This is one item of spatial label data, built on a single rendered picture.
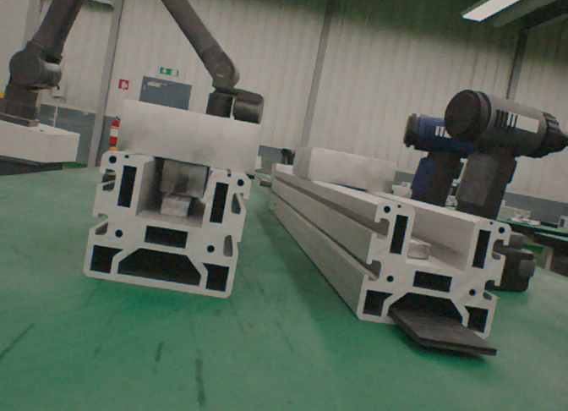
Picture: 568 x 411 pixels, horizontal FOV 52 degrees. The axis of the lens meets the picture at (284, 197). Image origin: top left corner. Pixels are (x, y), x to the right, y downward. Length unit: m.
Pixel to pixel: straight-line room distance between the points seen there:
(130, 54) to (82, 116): 1.59
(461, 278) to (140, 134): 0.27
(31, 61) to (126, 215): 1.08
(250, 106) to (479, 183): 0.73
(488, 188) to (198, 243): 0.40
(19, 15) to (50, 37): 6.19
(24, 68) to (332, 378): 1.26
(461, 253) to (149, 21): 12.26
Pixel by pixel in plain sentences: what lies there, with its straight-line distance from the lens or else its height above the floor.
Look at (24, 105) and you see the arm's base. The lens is 1.49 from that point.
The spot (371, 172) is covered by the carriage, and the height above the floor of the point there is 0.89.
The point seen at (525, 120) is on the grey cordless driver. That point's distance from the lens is 0.72.
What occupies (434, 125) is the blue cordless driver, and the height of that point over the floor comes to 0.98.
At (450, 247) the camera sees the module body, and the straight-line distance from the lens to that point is 0.47.
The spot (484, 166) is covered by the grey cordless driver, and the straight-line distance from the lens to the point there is 0.70.
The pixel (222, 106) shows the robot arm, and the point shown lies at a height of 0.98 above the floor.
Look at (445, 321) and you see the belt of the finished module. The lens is 0.43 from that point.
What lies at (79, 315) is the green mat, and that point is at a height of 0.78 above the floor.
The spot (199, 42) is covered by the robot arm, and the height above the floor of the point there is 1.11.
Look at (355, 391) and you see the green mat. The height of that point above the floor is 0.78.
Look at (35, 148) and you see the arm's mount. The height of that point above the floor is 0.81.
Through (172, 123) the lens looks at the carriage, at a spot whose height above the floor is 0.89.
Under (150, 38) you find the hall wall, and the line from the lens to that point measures 12.58.
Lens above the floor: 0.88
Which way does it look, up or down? 3 degrees down
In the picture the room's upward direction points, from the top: 11 degrees clockwise
